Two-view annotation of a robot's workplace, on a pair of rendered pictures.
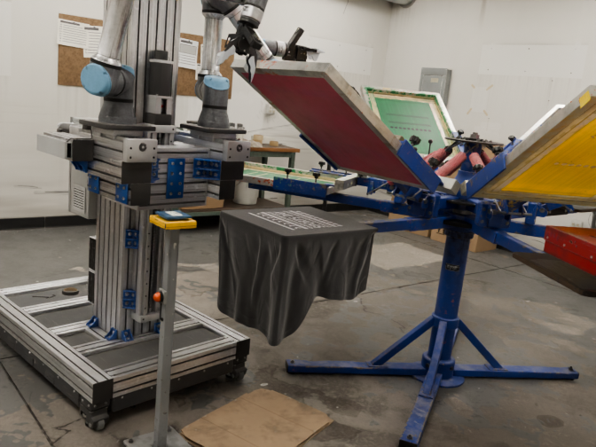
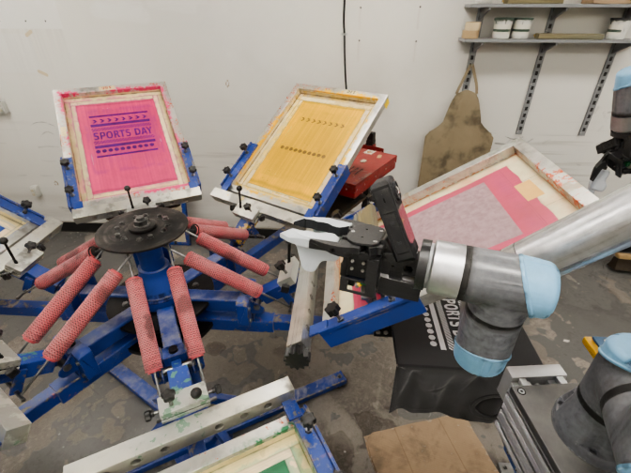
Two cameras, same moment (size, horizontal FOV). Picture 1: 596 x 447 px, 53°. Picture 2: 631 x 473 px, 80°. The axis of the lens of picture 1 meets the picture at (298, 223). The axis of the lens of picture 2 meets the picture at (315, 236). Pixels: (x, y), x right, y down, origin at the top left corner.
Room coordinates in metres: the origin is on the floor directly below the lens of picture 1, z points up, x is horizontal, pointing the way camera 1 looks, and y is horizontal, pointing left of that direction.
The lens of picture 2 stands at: (3.50, 0.34, 1.96)
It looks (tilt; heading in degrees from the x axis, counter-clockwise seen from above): 32 degrees down; 224
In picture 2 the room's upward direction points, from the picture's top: straight up
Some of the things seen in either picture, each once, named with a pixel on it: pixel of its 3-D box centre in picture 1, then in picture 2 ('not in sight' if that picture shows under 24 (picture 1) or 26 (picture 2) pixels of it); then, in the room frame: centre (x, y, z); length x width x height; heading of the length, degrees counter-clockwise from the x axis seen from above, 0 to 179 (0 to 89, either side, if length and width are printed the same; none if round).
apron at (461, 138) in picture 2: not in sight; (459, 135); (0.59, -0.89, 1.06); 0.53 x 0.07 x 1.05; 130
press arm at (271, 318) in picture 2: (380, 226); (322, 324); (2.72, -0.38, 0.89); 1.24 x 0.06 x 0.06; 130
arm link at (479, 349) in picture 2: not in sight; (485, 328); (3.04, 0.24, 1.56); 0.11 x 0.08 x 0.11; 23
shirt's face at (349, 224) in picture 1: (298, 219); (454, 319); (2.40, 0.00, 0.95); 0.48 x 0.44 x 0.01; 130
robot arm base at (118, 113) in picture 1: (118, 110); not in sight; (2.47, 0.78, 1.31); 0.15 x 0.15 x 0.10
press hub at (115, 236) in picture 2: (454, 258); (178, 353); (3.12, -0.85, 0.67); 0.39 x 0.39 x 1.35
